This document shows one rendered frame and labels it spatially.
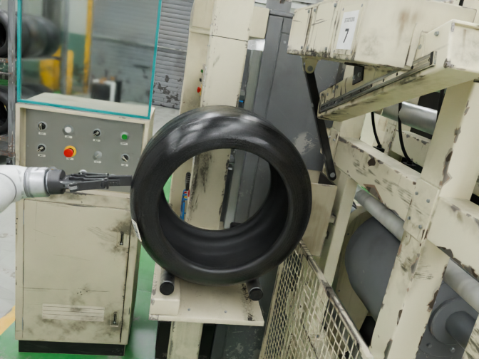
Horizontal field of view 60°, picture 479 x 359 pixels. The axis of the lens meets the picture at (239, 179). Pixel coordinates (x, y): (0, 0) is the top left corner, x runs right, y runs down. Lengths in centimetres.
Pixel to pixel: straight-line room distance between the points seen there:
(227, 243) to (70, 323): 108
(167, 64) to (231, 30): 921
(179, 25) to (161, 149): 950
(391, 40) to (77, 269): 173
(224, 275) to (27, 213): 110
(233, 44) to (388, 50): 67
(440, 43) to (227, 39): 78
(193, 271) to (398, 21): 86
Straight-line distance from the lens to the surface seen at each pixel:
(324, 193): 160
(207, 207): 161
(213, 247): 155
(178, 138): 117
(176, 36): 1068
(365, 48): 95
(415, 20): 100
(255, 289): 136
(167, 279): 134
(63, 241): 213
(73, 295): 226
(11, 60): 484
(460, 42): 94
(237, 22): 150
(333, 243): 172
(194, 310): 142
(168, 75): 1070
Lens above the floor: 162
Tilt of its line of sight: 17 degrees down
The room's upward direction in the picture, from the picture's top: 10 degrees clockwise
